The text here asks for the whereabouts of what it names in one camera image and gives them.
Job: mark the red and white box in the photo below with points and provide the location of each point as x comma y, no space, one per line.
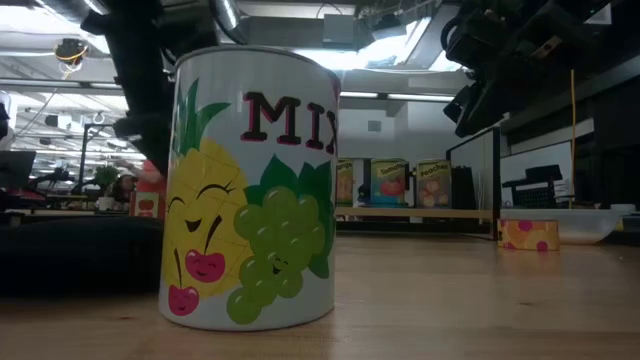
145,204

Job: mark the black oven mitt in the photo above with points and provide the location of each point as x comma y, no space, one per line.
75,250

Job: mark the long ceiling tube light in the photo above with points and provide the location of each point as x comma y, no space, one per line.
400,96

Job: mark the silver ventilation duct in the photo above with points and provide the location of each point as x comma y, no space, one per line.
227,15

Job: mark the short yellow pineapple rings can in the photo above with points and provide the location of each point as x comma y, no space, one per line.
528,235

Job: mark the white board black frame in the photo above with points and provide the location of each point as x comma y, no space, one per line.
535,155

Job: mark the round black ceiling camera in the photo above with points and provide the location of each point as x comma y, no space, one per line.
71,50

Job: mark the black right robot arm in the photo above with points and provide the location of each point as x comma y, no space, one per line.
575,30

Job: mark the tall green orange can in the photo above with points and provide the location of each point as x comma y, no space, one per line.
345,182

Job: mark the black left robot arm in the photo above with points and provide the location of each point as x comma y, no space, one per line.
135,60

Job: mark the clear plastic bowl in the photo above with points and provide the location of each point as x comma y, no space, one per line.
585,227

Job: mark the person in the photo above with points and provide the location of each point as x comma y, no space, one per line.
150,182

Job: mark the tall green peaches can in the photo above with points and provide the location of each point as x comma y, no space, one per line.
434,182

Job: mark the black background rig frame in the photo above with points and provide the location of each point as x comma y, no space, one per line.
84,155

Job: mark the potted green plant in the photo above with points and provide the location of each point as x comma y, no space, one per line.
106,176

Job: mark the black ribbed unit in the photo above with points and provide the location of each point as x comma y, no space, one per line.
462,187

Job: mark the white mixed fruit can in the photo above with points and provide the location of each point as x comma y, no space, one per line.
250,200

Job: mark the white wall vent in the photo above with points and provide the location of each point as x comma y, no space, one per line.
374,125

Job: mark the grey ceiling box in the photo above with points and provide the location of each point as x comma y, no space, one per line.
339,30

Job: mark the wooden shelf black metal frame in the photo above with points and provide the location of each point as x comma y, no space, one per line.
450,213

